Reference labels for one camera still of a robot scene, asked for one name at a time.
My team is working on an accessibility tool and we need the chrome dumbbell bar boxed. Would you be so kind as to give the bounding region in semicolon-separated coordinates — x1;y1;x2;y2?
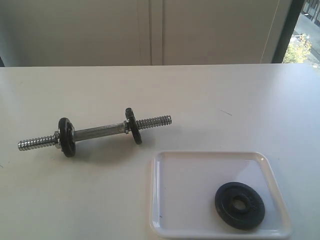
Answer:
17;115;172;151

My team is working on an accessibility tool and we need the black weight plate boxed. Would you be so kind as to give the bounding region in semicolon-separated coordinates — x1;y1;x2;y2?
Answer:
214;182;266;229

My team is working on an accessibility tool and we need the black plate on right end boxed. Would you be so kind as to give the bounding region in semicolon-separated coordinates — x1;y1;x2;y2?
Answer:
125;107;142;145

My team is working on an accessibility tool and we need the black plate on end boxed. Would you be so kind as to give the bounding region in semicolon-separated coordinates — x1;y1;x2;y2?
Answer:
58;117;76;158
125;107;142;145

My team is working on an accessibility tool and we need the white plastic tray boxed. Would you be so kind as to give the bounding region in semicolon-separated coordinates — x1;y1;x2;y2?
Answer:
149;151;292;240

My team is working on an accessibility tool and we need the black plate on left end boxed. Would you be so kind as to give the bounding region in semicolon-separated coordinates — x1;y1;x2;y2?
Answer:
58;117;76;158

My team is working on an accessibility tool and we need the chrome nut left end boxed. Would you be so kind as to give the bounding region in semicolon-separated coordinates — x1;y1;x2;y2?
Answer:
53;130;61;149

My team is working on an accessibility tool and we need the black window frame post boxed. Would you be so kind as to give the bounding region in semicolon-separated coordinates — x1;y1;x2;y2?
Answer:
271;0;305;64

